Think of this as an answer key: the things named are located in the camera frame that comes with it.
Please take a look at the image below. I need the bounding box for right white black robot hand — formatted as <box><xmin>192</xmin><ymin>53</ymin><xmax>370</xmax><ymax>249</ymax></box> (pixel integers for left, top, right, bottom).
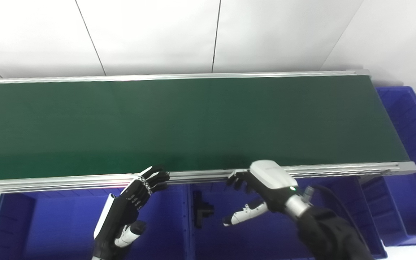
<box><xmin>222</xmin><ymin>161</ymin><xmax>298</xmax><ymax>227</ymax></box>

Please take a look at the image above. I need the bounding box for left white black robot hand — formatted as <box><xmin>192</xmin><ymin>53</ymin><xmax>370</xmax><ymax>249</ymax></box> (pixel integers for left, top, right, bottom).
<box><xmin>93</xmin><ymin>165</ymin><xmax>170</xmax><ymax>259</ymax></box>

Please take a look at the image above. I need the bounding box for black flanged metal part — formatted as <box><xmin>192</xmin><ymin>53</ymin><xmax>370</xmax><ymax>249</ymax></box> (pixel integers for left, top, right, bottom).
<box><xmin>193</xmin><ymin>191</ymin><xmax>215</xmax><ymax>229</ymax></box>

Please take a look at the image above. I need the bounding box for green conveyor belt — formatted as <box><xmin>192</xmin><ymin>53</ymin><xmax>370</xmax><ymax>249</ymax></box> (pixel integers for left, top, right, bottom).
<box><xmin>0</xmin><ymin>75</ymin><xmax>410</xmax><ymax>181</ymax></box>

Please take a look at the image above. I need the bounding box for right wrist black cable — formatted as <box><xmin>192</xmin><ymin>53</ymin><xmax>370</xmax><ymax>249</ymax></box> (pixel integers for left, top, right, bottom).
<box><xmin>301</xmin><ymin>184</ymin><xmax>369</xmax><ymax>253</ymax></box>

